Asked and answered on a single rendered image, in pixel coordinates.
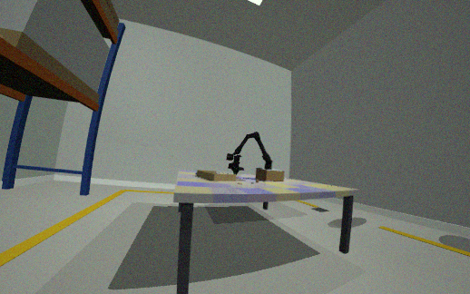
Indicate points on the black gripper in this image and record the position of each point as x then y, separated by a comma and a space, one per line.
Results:
236, 169

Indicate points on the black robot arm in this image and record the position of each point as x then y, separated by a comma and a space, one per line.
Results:
265, 156

